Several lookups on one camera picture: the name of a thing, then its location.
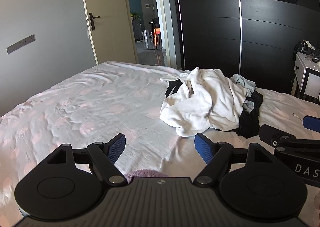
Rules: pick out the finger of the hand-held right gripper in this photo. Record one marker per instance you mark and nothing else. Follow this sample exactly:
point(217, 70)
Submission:
point(311, 122)
point(268, 133)

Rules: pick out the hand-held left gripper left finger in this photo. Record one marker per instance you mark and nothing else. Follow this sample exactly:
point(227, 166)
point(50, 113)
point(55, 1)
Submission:
point(117, 149)

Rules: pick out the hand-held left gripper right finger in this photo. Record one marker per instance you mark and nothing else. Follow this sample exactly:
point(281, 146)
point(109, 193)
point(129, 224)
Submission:
point(203, 147)

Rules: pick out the white sweatshirt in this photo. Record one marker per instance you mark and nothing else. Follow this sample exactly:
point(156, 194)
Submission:
point(212, 102)

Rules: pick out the black garment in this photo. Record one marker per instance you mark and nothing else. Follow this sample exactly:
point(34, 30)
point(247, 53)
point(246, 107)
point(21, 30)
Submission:
point(251, 117)

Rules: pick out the grey garment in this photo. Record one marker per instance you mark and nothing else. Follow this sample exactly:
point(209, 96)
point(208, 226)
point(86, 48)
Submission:
point(248, 107)

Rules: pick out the person's pink fuzzy clothing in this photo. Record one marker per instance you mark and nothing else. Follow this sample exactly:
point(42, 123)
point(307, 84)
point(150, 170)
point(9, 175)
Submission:
point(145, 175)

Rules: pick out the white nightstand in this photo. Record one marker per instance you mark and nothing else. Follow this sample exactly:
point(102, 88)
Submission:
point(306, 77)

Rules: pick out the pink polka dot bed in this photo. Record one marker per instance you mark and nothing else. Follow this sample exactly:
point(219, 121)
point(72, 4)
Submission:
point(87, 104)

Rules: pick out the light blue garment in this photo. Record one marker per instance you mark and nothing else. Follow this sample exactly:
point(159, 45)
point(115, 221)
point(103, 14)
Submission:
point(243, 83)

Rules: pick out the black cloth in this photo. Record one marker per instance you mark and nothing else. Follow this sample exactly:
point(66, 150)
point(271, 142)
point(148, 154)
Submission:
point(172, 87)

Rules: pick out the dark clutter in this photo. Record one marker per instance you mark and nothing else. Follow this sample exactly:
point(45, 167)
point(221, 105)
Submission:
point(311, 53)

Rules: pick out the black sliding wardrobe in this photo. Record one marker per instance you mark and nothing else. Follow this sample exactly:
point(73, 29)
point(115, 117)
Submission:
point(212, 29)

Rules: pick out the orange chair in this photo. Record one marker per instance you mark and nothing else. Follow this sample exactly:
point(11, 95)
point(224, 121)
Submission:
point(157, 38)

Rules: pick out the dark cabinet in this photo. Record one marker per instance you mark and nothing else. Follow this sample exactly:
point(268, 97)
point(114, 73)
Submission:
point(137, 30)

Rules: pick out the beige door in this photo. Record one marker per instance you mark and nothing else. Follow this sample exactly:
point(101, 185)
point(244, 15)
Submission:
point(107, 17)

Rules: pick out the potted plant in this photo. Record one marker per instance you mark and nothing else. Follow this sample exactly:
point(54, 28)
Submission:
point(135, 16)

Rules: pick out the grey wall switch panel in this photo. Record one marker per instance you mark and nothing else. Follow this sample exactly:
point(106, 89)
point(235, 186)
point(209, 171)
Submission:
point(21, 44)

